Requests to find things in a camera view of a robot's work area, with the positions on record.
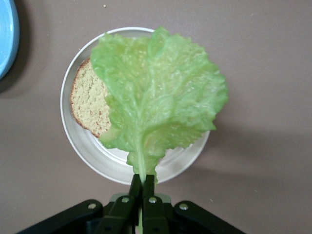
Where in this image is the brown bread slice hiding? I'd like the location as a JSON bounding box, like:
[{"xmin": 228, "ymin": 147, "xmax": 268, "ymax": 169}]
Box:
[{"xmin": 70, "ymin": 58, "xmax": 113, "ymax": 139}]

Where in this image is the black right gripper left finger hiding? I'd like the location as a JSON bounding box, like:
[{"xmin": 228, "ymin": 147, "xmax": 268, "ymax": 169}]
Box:
[{"xmin": 94, "ymin": 175, "xmax": 141, "ymax": 234}]

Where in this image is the green lettuce leaf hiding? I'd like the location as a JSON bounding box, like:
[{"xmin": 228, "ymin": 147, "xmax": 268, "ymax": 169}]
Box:
[{"xmin": 90, "ymin": 26, "xmax": 229, "ymax": 186}]

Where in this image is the blue plate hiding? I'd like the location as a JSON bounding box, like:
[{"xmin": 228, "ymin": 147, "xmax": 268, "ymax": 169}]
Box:
[{"xmin": 0, "ymin": 0, "xmax": 20, "ymax": 81}]

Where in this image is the beige plate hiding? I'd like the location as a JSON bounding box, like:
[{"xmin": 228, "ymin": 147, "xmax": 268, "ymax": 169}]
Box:
[{"xmin": 60, "ymin": 26, "xmax": 211, "ymax": 186}]

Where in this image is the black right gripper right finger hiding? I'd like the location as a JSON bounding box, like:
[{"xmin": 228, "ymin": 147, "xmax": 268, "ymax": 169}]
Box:
[{"xmin": 142, "ymin": 175, "xmax": 169, "ymax": 234}]

